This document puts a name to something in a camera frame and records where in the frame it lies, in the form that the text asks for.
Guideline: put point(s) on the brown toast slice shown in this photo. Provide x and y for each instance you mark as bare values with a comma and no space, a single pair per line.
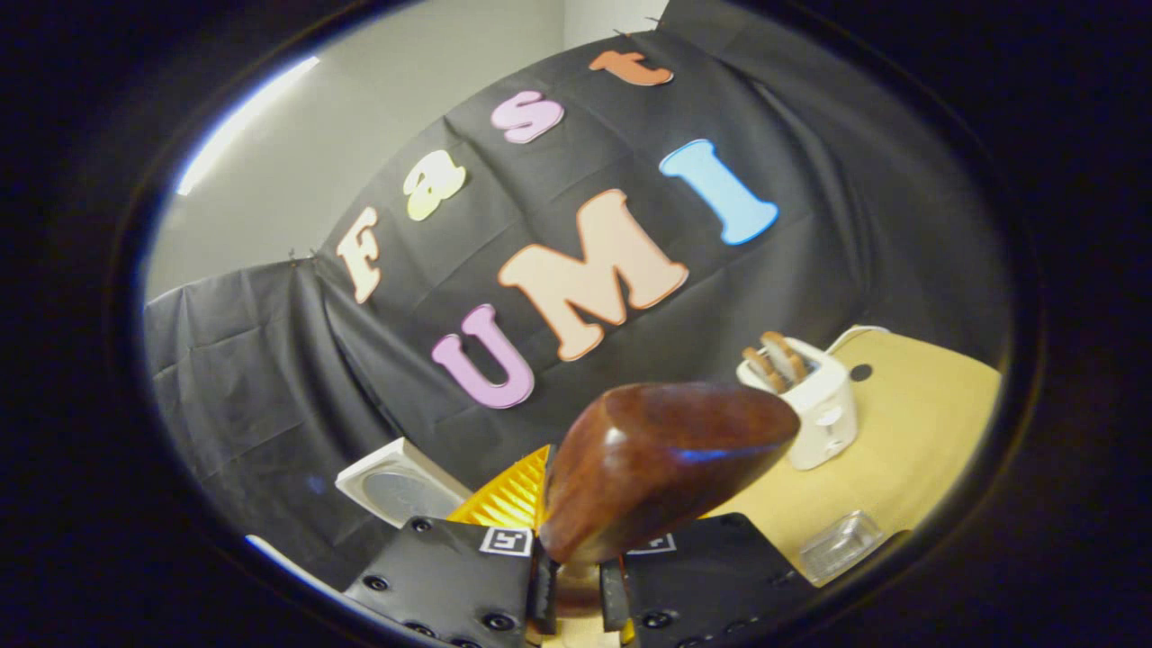
763,369
785,355

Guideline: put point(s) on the black backdrop cloth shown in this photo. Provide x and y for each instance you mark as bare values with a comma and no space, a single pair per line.
810,180

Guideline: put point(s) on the brown wooden spoon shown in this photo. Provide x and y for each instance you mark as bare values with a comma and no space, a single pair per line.
666,459

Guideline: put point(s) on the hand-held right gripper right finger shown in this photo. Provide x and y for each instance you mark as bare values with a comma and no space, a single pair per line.
702,585

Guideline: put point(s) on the white rice cooker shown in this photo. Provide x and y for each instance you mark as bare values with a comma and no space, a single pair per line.
396,490

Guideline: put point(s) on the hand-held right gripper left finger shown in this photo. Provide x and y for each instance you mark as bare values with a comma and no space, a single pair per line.
450,576

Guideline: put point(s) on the white toaster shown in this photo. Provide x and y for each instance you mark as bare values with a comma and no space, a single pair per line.
823,418

